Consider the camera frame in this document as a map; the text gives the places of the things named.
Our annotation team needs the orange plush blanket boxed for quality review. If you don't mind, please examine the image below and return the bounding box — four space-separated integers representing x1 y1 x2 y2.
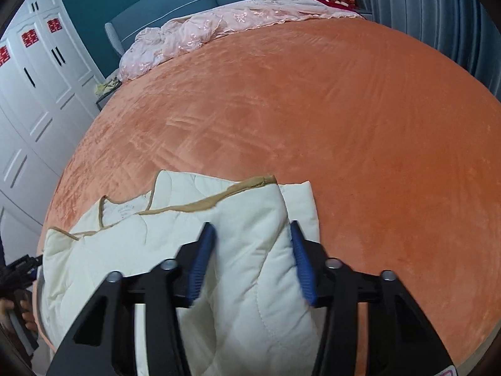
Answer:
33 18 501 376

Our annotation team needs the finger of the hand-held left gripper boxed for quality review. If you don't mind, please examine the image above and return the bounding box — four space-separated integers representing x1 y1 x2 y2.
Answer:
5 254 44 287

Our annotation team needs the red pillow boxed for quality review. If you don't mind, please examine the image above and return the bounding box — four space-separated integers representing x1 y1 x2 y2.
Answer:
268 0 363 18

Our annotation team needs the yellowish cloth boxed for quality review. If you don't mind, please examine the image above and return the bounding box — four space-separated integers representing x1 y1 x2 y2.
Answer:
94 77 123 95

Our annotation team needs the white panelled wardrobe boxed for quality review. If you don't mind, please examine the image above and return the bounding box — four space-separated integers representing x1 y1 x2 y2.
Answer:
0 0 107 239

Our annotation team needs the cream quilted jacket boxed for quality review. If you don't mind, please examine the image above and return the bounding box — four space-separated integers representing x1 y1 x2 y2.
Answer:
38 174 325 376

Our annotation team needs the pink embroidered quilt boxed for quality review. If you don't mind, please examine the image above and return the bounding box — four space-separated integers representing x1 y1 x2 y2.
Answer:
118 0 363 83

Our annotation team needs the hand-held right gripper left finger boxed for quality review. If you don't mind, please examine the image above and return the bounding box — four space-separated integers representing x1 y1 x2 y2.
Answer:
47 222 218 376

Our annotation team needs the person's left hand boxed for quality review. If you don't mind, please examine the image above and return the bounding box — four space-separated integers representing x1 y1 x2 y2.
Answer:
18 300 39 332

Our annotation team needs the grey pleated curtain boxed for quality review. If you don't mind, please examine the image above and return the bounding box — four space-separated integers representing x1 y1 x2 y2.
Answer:
348 0 501 102

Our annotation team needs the dark nightstand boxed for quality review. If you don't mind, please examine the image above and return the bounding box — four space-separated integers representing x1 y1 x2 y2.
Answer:
94 86 118 111

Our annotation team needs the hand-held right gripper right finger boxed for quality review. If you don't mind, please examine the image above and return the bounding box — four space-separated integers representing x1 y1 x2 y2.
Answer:
289 220 457 376

